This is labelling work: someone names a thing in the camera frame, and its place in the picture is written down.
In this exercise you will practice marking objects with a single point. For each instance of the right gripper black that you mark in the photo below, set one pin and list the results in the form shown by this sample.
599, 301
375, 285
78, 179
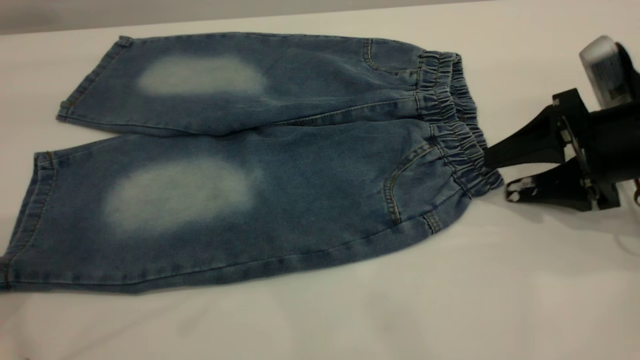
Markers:
615, 145

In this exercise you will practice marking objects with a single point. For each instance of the blue denim pants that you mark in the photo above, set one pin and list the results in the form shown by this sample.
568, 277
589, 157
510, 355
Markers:
300, 175

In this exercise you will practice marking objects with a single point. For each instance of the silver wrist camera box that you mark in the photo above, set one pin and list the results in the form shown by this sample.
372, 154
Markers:
602, 67

